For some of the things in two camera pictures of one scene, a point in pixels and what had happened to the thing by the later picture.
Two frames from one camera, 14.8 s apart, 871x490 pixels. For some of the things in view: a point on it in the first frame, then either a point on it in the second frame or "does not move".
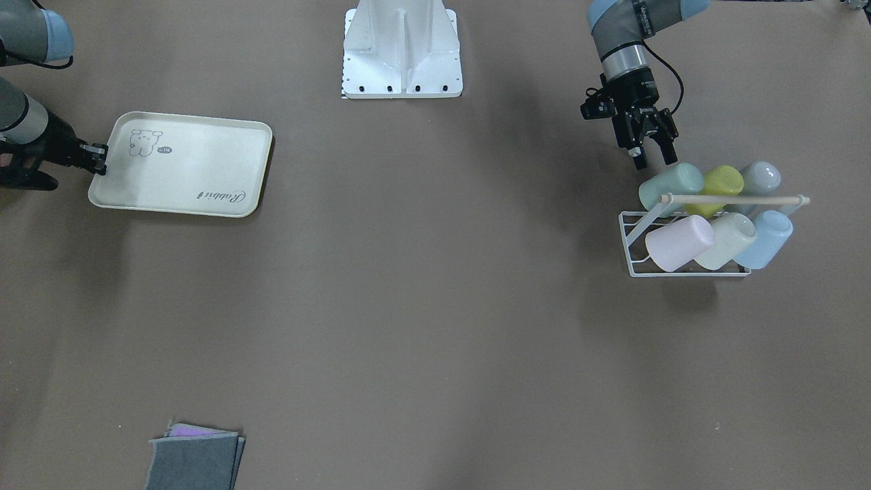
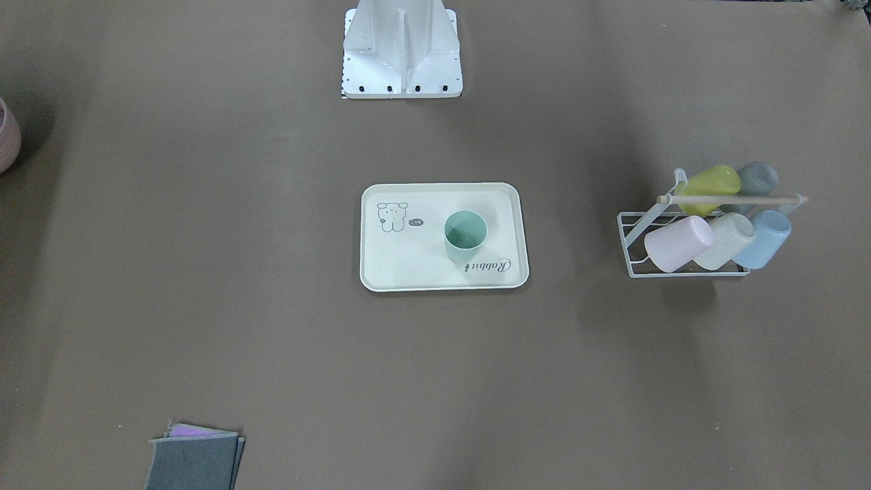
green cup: x=682 y=179 -> x=465 y=233
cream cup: x=733 y=232 does not move
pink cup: x=674 y=244 does not move
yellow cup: x=720 y=180 does not move
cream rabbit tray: x=185 y=163 -> x=402 y=241
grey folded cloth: x=190 y=457 does not move
